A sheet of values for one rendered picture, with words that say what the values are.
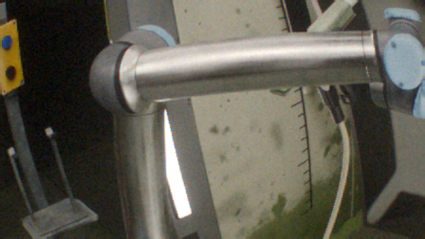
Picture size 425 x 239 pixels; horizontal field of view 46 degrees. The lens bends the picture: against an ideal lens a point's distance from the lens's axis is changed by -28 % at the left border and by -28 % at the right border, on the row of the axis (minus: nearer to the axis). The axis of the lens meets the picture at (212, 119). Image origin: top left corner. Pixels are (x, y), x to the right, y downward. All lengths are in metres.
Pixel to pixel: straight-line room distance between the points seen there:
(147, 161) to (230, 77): 0.36
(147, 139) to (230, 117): 1.05
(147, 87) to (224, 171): 1.31
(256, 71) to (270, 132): 1.47
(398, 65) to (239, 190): 1.59
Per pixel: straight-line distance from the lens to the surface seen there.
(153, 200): 1.31
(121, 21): 2.03
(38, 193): 2.16
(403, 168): 2.45
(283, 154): 2.48
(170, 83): 1.00
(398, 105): 1.07
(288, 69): 0.93
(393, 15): 1.00
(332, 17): 1.28
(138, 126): 1.23
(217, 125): 2.24
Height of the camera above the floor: 1.72
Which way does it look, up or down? 21 degrees down
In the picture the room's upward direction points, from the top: 11 degrees counter-clockwise
